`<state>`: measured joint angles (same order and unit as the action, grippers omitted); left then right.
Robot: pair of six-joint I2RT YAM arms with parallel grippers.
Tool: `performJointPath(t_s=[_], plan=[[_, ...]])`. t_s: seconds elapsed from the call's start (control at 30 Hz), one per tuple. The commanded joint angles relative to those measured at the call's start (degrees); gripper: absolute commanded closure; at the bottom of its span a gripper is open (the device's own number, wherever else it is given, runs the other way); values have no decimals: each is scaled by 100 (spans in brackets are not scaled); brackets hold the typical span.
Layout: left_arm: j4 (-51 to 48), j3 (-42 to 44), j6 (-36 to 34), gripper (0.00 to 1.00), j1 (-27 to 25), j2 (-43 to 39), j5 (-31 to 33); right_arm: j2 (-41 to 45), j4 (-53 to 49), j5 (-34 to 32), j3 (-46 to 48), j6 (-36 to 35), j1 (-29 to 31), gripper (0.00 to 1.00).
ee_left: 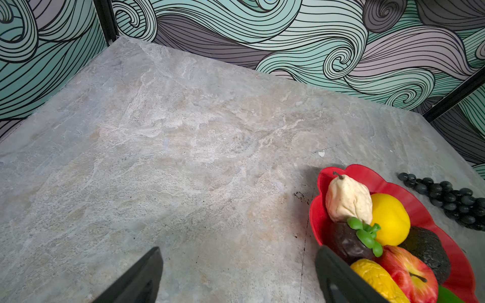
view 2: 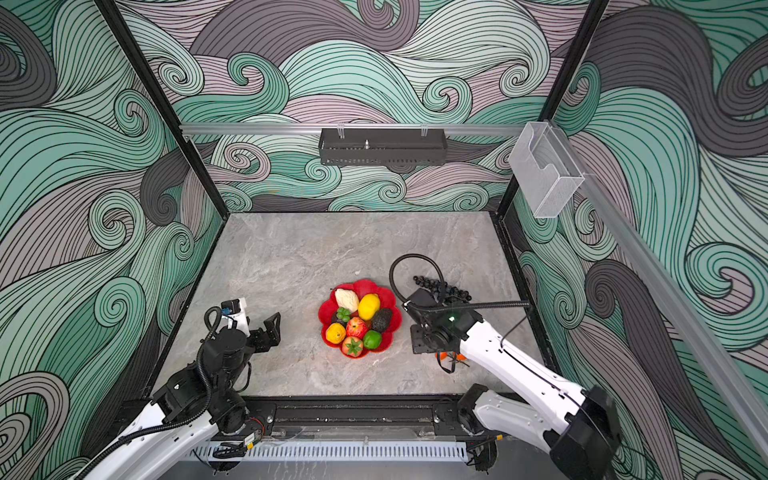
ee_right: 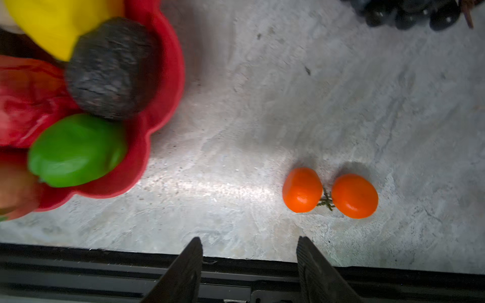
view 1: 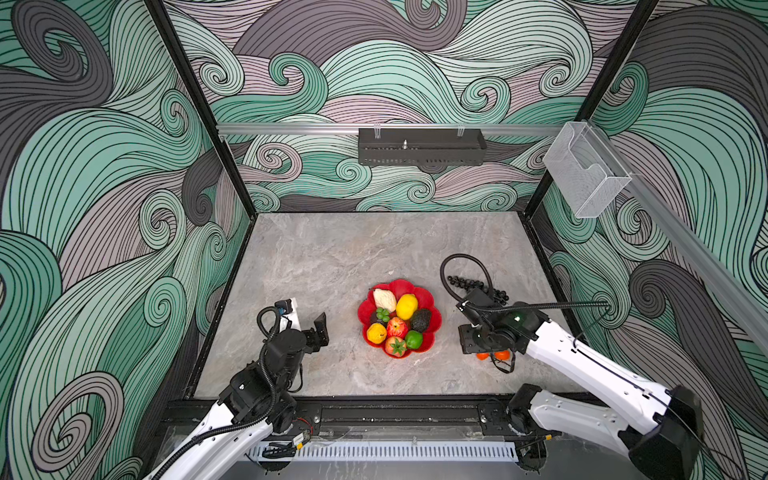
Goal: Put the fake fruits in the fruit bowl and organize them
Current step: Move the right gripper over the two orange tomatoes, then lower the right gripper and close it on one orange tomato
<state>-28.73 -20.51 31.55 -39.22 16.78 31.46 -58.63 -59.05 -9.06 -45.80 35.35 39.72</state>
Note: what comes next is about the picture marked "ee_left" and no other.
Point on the yellow lemon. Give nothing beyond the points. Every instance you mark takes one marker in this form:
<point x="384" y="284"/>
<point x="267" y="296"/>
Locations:
<point x="390" y="214"/>

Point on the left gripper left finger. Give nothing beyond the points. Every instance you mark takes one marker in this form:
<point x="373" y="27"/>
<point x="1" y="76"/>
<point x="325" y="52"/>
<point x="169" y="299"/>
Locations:
<point x="138" y="284"/>

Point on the red flower-shaped fruit bowl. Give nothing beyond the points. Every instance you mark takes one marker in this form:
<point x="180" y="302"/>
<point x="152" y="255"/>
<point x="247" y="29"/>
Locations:
<point x="461" y="281"/>

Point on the black avocado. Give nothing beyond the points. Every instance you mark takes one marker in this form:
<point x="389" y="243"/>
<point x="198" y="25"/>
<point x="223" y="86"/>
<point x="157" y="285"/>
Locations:
<point x="426" y="246"/>

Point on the black frame post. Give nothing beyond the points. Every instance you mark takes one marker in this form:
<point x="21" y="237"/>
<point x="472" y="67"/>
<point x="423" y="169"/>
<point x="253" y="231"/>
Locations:
<point x="456" y="96"/>

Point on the black grape bunch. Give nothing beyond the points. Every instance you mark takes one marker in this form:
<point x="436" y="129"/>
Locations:
<point x="459" y="205"/>

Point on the dark purple mangosteen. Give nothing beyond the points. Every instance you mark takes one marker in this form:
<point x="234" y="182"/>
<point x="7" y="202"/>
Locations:
<point x="354" y="240"/>

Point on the small yellow wrinkled fruit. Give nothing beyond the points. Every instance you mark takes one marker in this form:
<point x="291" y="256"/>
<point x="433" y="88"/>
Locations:
<point x="380" y="280"/>

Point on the pale yellow pear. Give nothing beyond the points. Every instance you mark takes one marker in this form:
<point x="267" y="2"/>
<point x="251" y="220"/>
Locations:
<point x="346" y="198"/>

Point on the green lime fruit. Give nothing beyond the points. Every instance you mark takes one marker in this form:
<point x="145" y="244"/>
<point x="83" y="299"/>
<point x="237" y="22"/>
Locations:
<point x="447" y="296"/>

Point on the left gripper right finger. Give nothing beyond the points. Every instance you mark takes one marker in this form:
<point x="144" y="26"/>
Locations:
<point x="339" y="283"/>

